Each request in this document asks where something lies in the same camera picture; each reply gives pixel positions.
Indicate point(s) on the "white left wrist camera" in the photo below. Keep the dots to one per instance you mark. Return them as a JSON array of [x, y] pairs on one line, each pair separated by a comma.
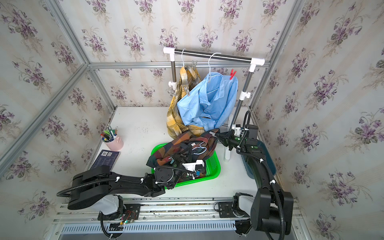
[[195, 169]]

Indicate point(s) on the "dark multicolour plaid shirt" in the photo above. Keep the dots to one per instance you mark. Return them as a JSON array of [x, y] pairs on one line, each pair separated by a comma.
[[180, 149]]

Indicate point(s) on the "green perforated plastic basket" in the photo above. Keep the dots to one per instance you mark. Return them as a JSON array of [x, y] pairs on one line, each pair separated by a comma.
[[213, 168]]

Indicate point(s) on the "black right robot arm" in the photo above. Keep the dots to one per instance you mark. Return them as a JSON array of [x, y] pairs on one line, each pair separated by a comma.
[[271, 209]]

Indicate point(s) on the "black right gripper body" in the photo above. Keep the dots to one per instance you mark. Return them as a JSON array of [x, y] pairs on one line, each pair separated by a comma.
[[234, 141]]

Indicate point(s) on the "red clothespin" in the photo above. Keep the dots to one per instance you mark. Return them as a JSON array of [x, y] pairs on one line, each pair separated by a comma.
[[232, 74]]

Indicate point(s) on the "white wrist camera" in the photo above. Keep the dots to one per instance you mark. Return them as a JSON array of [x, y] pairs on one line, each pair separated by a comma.
[[240, 130], [195, 169]]

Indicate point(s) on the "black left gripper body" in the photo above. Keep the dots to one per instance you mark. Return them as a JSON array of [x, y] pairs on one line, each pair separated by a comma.
[[176, 170]]

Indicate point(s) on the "yellow plaid shirt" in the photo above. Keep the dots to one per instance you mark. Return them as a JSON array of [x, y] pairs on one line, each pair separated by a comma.
[[176, 122]]

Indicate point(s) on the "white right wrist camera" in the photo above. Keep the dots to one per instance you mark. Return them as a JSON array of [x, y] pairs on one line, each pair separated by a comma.
[[240, 130]]

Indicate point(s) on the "dark blue card booklet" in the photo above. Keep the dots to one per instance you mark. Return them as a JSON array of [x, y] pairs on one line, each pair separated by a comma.
[[106, 158]]

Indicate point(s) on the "light blue shirt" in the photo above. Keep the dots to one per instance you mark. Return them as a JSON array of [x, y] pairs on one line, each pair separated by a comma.
[[212, 101]]

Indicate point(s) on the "white wire hanger left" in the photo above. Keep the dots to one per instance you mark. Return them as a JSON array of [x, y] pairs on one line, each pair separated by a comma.
[[182, 56]]

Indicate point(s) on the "metal clothes rack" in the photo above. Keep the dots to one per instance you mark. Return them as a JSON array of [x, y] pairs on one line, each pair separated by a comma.
[[253, 64]]

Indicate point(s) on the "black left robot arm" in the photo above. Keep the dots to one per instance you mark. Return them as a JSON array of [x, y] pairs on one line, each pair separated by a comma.
[[102, 189]]

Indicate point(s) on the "pink pen cup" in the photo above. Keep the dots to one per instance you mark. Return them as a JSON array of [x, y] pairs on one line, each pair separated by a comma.
[[111, 138]]

